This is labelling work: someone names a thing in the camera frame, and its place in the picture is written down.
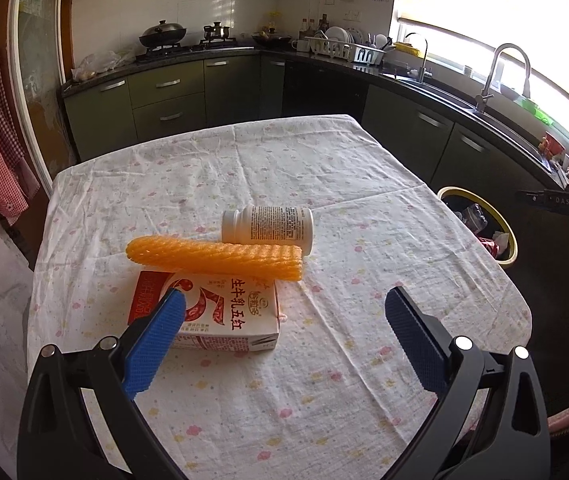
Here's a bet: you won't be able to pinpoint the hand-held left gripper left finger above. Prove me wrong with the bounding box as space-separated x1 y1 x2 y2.
17 289 188 480

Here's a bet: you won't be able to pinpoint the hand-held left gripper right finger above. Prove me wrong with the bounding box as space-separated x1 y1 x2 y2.
385 286 551 480

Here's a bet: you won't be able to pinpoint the red and white milk carton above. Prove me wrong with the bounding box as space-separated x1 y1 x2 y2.
128 270 288 352

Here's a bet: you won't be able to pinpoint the yellow rimmed black bin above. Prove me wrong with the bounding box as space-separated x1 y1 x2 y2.
437 186 519 267

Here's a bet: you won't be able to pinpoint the green plastic object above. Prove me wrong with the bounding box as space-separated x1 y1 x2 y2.
519 99 556 127

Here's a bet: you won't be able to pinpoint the orange foam net sleeve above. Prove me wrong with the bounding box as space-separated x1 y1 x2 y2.
125 233 304 281

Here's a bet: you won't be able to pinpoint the large steel faucet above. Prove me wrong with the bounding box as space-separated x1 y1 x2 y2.
475 44 533 113

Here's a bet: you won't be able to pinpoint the white labelled plastic bottle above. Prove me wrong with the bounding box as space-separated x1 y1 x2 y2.
221 204 314 256

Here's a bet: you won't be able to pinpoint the kitchen sink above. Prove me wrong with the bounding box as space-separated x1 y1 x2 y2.
395 74 520 113

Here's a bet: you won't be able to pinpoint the small steel faucet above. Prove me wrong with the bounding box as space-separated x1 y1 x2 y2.
405 32 431 84

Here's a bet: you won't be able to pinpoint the white floral tablecloth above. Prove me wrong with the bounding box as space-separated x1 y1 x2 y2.
27 114 533 480

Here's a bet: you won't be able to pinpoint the olive kitchen base cabinets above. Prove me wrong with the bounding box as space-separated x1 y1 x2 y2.
62 52 569 221

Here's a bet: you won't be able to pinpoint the dark kitchen countertop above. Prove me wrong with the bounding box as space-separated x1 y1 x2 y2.
61 45 569 181

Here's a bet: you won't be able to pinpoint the white dish rack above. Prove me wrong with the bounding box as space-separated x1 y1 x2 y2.
305 35 388 66

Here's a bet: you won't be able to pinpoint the glass sliding door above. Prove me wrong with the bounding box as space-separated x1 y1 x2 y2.
9 0 78 196

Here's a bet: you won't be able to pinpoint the clear plastic bag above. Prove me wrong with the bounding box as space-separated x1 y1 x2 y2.
72 50 135 82

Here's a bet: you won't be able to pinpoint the stack of white plates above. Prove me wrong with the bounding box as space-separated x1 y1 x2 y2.
325 26 365 48

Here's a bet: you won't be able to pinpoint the gas stove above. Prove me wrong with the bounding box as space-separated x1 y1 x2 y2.
137 40 255 58

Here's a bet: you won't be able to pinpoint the dark wok with lid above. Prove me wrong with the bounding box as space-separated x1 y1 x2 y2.
138 20 188 50

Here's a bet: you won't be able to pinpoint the row of condiment bottles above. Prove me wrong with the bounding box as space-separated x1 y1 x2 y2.
299 16 330 39

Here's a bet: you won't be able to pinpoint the dark frying pan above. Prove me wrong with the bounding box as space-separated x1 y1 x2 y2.
252 30 293 47

